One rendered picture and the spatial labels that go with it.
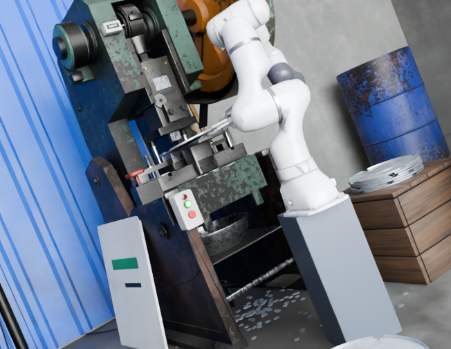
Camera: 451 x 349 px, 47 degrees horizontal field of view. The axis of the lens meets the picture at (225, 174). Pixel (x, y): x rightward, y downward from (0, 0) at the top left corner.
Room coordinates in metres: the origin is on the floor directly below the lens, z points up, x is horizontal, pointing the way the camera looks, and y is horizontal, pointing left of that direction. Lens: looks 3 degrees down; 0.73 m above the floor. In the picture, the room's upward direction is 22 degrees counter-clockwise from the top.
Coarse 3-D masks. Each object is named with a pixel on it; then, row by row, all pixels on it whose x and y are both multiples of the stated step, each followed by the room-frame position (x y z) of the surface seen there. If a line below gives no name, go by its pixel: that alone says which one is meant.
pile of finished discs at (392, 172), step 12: (408, 156) 2.09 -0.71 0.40; (372, 168) 2.17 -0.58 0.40; (384, 168) 2.01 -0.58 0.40; (396, 168) 1.94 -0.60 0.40; (408, 168) 1.94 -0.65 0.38; (420, 168) 1.94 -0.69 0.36; (348, 180) 2.10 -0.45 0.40; (360, 180) 2.01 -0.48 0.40; (372, 180) 1.93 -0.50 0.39; (384, 180) 1.91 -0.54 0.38; (396, 180) 1.90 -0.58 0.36; (360, 192) 2.01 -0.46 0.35
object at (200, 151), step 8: (208, 136) 2.01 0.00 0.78; (216, 136) 2.13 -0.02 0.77; (192, 144) 2.03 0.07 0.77; (200, 144) 2.13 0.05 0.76; (208, 144) 2.15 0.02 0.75; (176, 152) 2.16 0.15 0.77; (184, 152) 2.15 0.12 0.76; (192, 152) 2.10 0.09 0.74; (200, 152) 2.12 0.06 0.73; (208, 152) 2.14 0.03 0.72; (192, 160) 2.11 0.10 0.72; (200, 160) 2.11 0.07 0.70; (208, 160) 2.13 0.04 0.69; (216, 160) 2.15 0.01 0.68; (200, 168) 2.10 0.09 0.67; (208, 168) 2.12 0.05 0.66
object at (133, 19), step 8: (120, 8) 2.21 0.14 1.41; (128, 8) 2.21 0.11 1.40; (136, 8) 2.23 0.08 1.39; (128, 16) 2.18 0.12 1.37; (136, 16) 2.19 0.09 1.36; (128, 24) 2.19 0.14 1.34; (136, 24) 2.21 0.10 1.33; (144, 24) 2.24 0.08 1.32; (128, 32) 2.21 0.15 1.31; (136, 32) 2.22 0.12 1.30; (144, 32) 2.24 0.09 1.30; (136, 40) 2.22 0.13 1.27; (144, 40) 2.24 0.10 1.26; (136, 48) 2.22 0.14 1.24; (144, 48) 2.23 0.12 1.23; (144, 56) 2.25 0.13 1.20
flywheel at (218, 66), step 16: (176, 0) 2.57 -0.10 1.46; (192, 0) 2.41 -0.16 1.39; (208, 0) 2.37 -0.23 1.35; (224, 0) 2.28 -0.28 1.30; (208, 16) 2.40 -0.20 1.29; (192, 32) 2.55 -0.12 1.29; (208, 48) 2.49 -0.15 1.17; (224, 48) 2.39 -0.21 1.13; (208, 64) 2.54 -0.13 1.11; (224, 64) 2.43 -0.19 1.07; (208, 80) 2.52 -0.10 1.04; (224, 80) 2.41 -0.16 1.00
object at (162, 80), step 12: (144, 60) 2.23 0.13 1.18; (156, 60) 2.22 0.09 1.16; (168, 60) 2.24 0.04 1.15; (156, 72) 2.20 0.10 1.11; (168, 72) 2.23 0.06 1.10; (156, 84) 2.19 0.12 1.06; (168, 84) 2.22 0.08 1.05; (156, 96) 2.17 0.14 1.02; (168, 96) 2.21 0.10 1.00; (180, 96) 2.24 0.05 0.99; (156, 108) 2.17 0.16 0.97; (168, 108) 2.16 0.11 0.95; (180, 108) 2.19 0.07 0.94; (156, 120) 2.19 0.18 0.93; (168, 120) 2.16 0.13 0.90; (180, 120) 2.22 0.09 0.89
